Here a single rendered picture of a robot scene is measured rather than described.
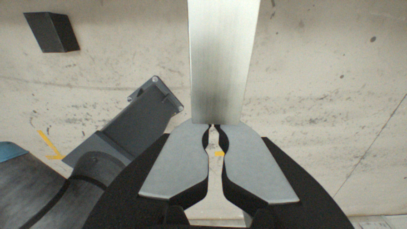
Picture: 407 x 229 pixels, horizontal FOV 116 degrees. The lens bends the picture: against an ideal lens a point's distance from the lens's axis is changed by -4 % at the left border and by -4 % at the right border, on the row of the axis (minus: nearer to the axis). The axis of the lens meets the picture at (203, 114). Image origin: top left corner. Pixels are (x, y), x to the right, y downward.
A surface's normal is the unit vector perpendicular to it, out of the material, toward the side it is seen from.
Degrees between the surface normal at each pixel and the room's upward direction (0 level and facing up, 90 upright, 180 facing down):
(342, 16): 0
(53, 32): 0
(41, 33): 0
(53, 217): 71
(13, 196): 75
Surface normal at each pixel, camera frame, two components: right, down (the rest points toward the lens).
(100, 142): -0.04, 0.51
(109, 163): 0.65, -0.40
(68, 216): 0.89, -0.24
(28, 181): 0.91, -0.36
